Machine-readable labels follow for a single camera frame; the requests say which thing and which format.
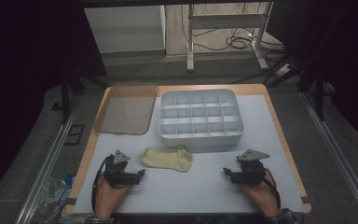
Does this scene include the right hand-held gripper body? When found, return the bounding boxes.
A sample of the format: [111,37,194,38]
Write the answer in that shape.
[236,148,271,188]

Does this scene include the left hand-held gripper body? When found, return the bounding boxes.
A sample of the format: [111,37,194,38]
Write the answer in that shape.
[103,149,138,189]

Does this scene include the pale yellow sock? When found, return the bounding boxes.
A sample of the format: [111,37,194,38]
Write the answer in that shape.
[140,146,194,174]

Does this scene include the person's left hand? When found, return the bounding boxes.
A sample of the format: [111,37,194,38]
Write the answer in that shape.
[93,177,131,218]

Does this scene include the person's right hand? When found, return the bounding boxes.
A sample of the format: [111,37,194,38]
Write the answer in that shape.
[241,179,282,218]

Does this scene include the white table mat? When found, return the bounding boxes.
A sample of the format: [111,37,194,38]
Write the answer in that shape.
[74,94,306,215]

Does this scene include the person's left plaid sleeve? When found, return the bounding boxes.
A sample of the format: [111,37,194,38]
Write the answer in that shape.
[84,214,116,224]

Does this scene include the person's plaid sleeve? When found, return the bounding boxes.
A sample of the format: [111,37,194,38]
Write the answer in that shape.
[84,214,116,224]
[270,207,297,224]

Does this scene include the person's right plaid sleeve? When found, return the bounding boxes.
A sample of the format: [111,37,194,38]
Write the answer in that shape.
[270,207,297,224]

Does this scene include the white divided storage box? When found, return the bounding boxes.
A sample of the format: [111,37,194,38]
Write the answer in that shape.
[158,88,245,149]

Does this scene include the clear plastic bag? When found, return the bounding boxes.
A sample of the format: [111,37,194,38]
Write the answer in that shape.
[35,173,77,224]

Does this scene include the clear plastic box lid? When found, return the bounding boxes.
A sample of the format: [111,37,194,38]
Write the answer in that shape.
[92,82,159,135]

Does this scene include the black stand legs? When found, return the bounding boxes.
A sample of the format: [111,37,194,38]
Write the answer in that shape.
[265,54,337,123]
[50,69,109,125]

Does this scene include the white power strip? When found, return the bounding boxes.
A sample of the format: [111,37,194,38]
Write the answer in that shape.
[275,63,292,77]

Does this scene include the white cabinet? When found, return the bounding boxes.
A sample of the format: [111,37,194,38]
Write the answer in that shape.
[83,5,168,59]

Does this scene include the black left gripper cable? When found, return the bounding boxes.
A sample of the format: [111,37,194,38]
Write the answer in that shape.
[90,154,115,214]

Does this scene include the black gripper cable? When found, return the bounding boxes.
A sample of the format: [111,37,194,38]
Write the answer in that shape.
[261,168,282,210]
[90,154,115,214]

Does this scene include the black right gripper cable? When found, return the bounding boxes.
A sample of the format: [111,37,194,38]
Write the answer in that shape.
[261,168,282,210]

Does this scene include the aluminium rail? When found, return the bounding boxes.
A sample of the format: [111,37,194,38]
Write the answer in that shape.
[14,94,83,224]
[300,91,358,224]

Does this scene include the black floor cables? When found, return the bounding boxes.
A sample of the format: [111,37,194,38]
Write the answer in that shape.
[194,27,286,53]

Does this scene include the white metal desk frame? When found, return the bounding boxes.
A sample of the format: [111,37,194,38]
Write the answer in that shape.
[186,1,275,73]

